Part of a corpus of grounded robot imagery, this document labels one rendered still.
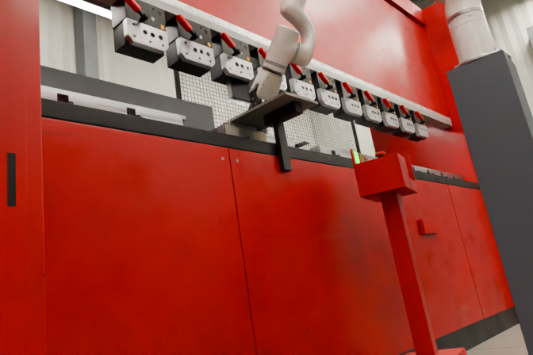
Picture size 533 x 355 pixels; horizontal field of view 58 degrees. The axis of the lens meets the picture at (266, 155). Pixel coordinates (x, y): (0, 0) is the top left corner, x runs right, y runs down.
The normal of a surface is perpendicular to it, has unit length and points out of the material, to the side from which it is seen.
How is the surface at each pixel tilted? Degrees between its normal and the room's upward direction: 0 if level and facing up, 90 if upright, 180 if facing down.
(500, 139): 90
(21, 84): 90
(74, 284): 90
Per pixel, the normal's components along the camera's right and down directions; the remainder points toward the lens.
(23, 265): 0.73, -0.30
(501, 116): -0.62, -0.13
